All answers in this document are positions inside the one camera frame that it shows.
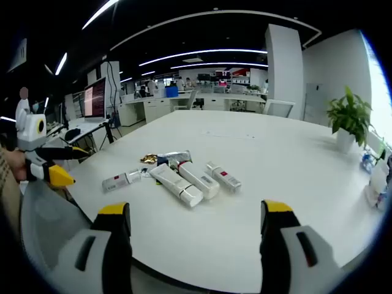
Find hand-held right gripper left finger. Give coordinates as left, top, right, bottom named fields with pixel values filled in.
left=56, top=202, right=133, bottom=294

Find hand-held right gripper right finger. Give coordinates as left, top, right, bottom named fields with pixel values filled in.
left=259, top=199, right=349, bottom=294

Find small skincare bottle red label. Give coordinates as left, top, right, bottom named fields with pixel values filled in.
left=101, top=170, right=142, bottom=194
left=205, top=160, right=243, bottom=195

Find green skincare sachet pack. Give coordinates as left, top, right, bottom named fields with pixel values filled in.
left=154, top=149, right=194, bottom=187

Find white skincare tube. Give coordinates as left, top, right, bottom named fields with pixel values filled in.
left=149, top=162, right=205, bottom=209

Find skincare pump bottle red collar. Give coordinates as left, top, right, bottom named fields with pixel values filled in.
left=176, top=161, right=221, bottom=201

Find person's left hand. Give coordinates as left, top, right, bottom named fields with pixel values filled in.
left=6, top=149, right=31, bottom=182

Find white side desk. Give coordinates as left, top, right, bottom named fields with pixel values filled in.
left=45, top=118, right=115, bottom=148

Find person's beige printed shirt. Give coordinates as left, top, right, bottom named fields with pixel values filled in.
left=0, top=142, right=21, bottom=227

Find silver computer monitor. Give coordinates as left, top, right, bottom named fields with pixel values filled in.
left=82, top=76, right=108, bottom=124

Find ceiling air conditioner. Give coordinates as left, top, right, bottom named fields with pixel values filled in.
left=8, top=38, right=29, bottom=74

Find blue and white packets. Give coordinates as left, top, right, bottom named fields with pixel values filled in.
left=360, top=148, right=392, bottom=212

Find white chair back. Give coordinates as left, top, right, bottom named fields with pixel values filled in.
left=262, top=99, right=296, bottom=119

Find potted green plant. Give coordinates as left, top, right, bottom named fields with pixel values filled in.
left=325, top=85, right=375, bottom=154

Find white office counter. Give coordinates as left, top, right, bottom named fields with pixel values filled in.
left=118, top=91, right=268, bottom=127

